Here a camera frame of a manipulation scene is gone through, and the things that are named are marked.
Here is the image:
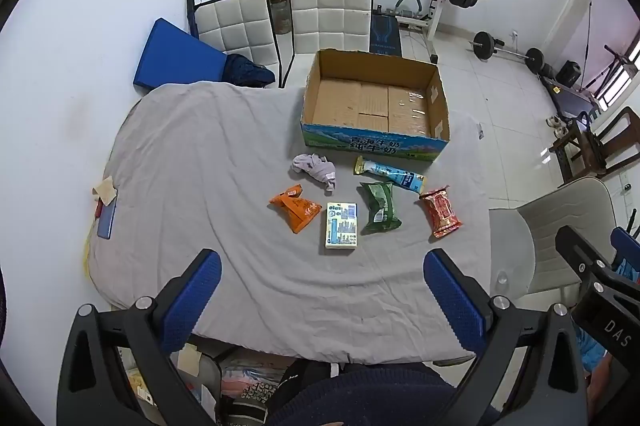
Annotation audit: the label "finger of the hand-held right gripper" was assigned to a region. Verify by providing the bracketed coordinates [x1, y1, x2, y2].
[610, 226, 640, 273]
[555, 225, 609, 280]

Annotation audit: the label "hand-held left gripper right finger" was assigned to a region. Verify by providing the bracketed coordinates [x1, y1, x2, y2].
[422, 249, 588, 426]

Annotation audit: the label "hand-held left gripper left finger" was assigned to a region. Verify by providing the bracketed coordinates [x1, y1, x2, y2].
[56, 249, 223, 426]

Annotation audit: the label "red snack packet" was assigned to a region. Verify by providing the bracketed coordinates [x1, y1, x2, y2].
[415, 186, 463, 240]

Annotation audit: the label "green snack packet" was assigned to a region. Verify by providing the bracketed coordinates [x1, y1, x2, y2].
[358, 181, 403, 235]

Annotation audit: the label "white blue tissue pack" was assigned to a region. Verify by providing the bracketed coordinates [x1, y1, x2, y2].
[324, 201, 359, 252]

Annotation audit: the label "orange snack packet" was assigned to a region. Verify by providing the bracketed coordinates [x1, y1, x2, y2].
[269, 184, 322, 234]

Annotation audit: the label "blue white long packet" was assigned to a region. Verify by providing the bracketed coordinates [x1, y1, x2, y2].
[354, 155, 426, 193]

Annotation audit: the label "pale sock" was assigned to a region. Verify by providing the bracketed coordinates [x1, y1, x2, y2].
[291, 153, 338, 193]

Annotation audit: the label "cardboard box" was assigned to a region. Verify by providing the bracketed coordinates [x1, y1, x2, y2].
[300, 48, 451, 162]

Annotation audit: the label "person's right forearm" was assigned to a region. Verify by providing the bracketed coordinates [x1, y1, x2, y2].
[587, 348, 619, 414]

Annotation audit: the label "beige plastic chair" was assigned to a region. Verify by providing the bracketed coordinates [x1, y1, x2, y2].
[487, 177, 618, 302]

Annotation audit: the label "dark wooden chair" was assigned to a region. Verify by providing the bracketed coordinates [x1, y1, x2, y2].
[548, 106, 640, 187]

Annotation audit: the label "blue phone with notes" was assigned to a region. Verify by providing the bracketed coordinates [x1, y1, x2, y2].
[96, 199, 117, 239]

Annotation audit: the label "person's dark clothing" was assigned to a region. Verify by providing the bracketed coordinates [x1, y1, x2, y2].
[264, 357, 501, 426]

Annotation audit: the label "white shoes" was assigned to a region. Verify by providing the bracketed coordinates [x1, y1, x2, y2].
[545, 115, 569, 138]

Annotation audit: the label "tan crumpled paper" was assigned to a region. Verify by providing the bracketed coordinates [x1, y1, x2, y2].
[91, 176, 118, 207]

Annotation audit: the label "grey tablecloth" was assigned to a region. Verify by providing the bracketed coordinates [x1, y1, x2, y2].
[82, 81, 493, 364]

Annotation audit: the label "black speaker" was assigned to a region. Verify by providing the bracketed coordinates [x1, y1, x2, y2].
[556, 60, 582, 88]

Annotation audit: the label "short barbell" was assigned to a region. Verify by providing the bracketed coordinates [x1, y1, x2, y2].
[469, 31, 546, 72]

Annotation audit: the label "dark blue garment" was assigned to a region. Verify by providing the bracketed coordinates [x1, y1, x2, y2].
[223, 53, 277, 88]

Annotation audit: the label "blue foam mat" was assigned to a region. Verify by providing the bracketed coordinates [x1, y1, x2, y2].
[132, 18, 228, 90]

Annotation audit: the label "black blue weight bench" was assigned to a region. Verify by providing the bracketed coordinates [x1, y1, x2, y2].
[370, 5, 402, 56]

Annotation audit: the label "white quilted chair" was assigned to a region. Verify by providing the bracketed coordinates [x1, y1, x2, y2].
[278, 0, 376, 88]
[192, 0, 280, 88]

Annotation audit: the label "black blue pole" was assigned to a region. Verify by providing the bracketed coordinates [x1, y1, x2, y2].
[185, 0, 202, 38]

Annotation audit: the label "glass jar with lid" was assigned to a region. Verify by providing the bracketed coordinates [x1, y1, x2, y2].
[263, 0, 292, 35]

